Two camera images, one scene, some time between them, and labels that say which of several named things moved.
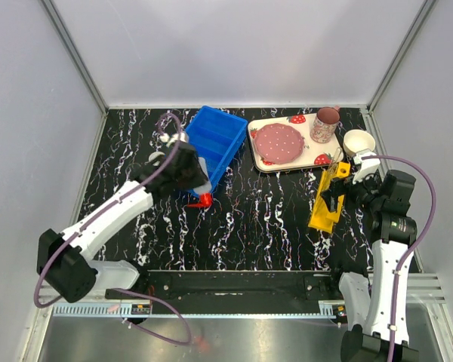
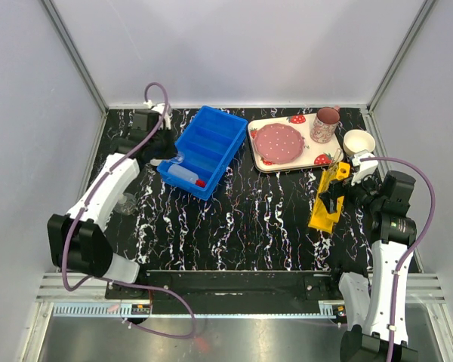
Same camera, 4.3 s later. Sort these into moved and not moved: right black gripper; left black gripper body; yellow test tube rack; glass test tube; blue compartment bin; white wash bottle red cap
Moved: left black gripper body; white wash bottle red cap
Not moved: right black gripper; yellow test tube rack; blue compartment bin; glass test tube
